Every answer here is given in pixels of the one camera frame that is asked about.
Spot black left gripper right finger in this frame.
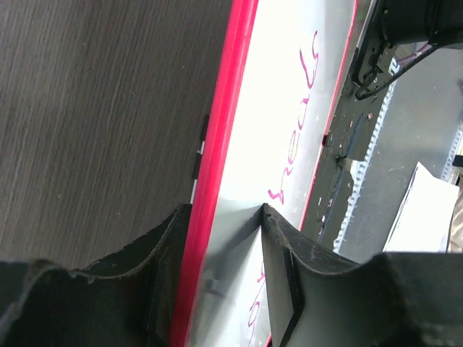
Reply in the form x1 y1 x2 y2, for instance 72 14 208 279
261 205 462 346

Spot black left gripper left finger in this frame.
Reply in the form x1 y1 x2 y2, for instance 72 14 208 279
1 204 192 346

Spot pink framed whiteboard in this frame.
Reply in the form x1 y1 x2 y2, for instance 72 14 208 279
169 1 370 346

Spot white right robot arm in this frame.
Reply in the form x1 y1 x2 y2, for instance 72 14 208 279
352 1 462 100

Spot white paper sheet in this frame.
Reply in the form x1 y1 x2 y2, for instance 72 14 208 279
383 163 459 253

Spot white slotted cable duct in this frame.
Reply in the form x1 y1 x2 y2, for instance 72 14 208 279
333 82 396 254

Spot metal wire whiteboard stand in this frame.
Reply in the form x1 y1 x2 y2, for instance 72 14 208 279
190 113 210 204

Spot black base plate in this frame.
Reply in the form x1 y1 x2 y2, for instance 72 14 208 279
315 78 385 250

